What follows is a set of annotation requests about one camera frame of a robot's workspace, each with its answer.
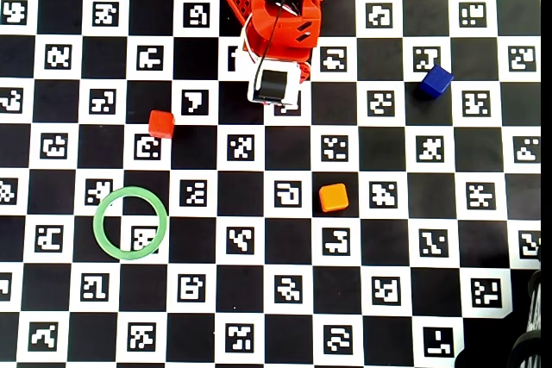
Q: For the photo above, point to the orange-red gripper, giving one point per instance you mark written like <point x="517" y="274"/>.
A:
<point x="276" y="84"/>

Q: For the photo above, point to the red cube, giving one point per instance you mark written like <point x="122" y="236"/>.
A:
<point x="161" y="124"/>

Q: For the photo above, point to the blue cube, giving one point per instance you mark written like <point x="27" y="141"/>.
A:
<point x="436" y="81"/>

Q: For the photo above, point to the orange cube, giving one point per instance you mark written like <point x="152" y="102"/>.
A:
<point x="334" y="197"/>

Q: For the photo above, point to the black white marker checkerboard mat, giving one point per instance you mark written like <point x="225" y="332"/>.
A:
<point x="52" y="157"/>

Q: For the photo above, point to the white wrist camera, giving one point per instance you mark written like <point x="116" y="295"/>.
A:
<point x="294" y="83"/>

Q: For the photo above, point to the black coiled camera stand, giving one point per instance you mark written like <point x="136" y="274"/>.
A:
<point x="517" y="348"/>

